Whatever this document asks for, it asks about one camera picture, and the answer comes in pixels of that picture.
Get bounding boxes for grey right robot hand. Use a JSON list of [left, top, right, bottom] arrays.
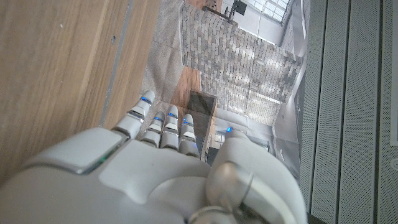
[[0, 90, 308, 224]]

